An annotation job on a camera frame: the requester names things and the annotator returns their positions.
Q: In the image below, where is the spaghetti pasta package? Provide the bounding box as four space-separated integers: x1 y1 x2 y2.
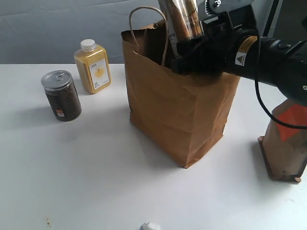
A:
158 0 204 59

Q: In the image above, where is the black cable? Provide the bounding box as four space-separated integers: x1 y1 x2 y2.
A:
254 31 307 129

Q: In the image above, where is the white object at bottom edge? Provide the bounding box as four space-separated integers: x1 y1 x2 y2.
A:
141 222 161 230

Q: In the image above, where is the yellow grain bottle white cap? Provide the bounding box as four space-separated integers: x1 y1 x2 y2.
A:
74 39 111 94

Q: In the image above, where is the black stand pole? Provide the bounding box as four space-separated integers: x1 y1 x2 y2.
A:
262 0 279 36

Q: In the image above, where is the brown paper shopping bag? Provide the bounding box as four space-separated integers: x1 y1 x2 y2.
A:
121 20 240 168

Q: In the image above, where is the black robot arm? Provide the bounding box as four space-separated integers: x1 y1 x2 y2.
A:
171 0 307 105

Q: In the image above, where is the dark coffee bean jar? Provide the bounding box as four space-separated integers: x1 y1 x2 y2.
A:
41 70 82 122

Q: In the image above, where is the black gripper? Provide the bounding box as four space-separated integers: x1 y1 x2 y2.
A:
170 0 257 79

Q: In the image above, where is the kraft pouch orange label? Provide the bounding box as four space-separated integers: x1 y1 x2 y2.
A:
258 99 307 183

